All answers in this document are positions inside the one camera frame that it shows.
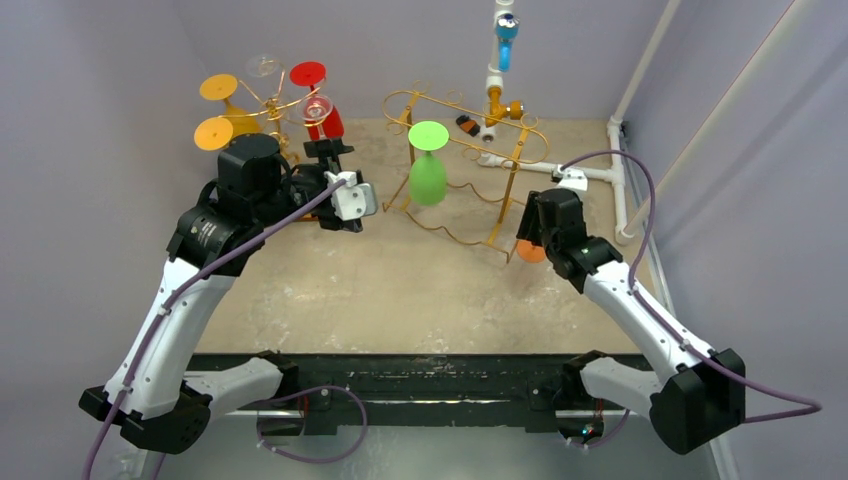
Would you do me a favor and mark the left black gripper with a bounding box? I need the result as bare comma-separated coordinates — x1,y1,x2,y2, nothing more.
253,139,352,228

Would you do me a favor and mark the red plastic goblet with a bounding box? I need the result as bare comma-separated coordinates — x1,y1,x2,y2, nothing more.
289,61,344,141

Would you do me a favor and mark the orange plastic goblet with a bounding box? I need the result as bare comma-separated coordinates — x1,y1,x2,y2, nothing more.
515,240,546,264

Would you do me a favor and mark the gold swirl wine glass rack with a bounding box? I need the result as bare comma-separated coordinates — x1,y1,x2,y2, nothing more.
235,73,301,165

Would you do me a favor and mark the gold tall wire rack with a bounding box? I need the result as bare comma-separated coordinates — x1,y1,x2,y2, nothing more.
381,86,550,263

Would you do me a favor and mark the green plastic cup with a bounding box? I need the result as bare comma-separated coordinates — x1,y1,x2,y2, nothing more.
407,120,450,206

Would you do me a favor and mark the clear wine glass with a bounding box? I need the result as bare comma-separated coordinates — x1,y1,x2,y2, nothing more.
245,53,286,80

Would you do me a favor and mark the yellow goblet front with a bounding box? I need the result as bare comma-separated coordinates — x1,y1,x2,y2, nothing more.
193,117,234,151

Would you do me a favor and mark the yellow goblet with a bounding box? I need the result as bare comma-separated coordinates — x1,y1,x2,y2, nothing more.
199,74,262,137
193,117,234,151

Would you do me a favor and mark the clear stemmed glass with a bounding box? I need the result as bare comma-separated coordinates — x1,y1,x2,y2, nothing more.
297,93,334,141

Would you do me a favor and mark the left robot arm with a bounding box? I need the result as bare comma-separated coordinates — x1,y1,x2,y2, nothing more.
79,133,376,455

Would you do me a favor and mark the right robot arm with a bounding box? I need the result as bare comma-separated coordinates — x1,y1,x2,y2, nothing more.
516,188,746,455

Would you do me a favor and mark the orange faucet tap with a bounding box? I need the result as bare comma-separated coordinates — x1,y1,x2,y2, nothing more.
484,85,524,127

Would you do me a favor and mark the small black orange object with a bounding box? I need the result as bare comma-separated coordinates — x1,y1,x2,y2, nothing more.
455,114,481,137

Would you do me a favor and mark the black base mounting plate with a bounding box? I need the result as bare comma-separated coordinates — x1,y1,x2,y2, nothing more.
185,352,627,437

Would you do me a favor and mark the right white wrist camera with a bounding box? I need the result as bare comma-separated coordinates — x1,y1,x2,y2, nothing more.
551,165,589,196

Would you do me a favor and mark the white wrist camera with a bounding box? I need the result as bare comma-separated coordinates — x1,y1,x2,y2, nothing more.
551,165,589,196
324,170,378,221

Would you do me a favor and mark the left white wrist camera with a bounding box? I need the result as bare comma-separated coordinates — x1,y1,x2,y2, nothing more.
324,170,378,221

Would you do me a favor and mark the white pvc pipe frame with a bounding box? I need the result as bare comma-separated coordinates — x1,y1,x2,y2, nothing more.
478,0,684,247

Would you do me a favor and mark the aluminium rail frame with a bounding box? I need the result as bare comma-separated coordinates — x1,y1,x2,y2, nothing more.
139,411,736,479

